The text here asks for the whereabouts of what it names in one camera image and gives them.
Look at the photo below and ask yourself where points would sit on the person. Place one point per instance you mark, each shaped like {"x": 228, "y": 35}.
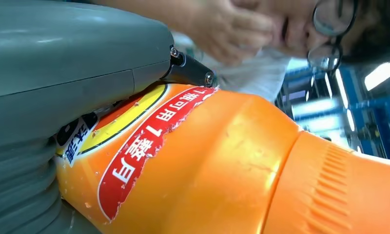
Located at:
{"x": 298, "y": 35}

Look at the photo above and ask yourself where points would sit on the black eyeglasses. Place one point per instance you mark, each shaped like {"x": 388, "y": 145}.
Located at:
{"x": 335, "y": 42}

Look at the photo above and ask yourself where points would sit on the orange detergent bottle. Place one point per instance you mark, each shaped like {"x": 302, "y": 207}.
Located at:
{"x": 214, "y": 161}

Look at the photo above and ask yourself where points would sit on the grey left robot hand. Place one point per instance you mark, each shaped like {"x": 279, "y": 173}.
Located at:
{"x": 69, "y": 48}

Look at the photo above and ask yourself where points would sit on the blue metal shelf rack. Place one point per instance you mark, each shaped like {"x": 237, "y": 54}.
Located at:
{"x": 388, "y": 122}

